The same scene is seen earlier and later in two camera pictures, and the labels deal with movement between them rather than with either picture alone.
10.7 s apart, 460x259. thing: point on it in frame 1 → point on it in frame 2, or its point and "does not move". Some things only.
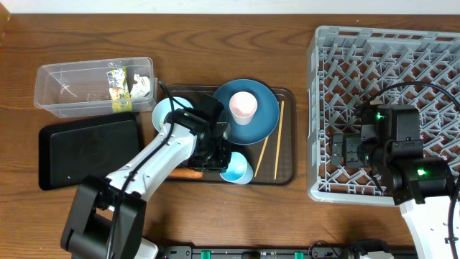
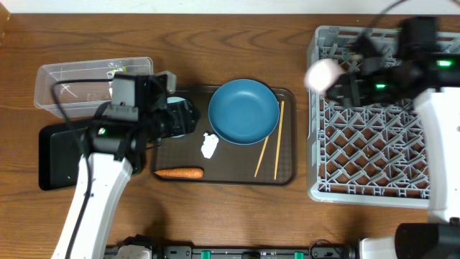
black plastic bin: x=71 y=152 does not move
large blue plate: x=265 y=117 does not move
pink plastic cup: x=243 y=106 → x=322 y=75
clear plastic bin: x=80 y=88 does not move
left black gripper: x=223 y=165 → x=181 y=118
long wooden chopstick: x=279 y=139 does not move
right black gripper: x=352 y=143 → x=357 y=85
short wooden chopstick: x=267 y=139 does not move
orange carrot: x=185 y=173 does not move
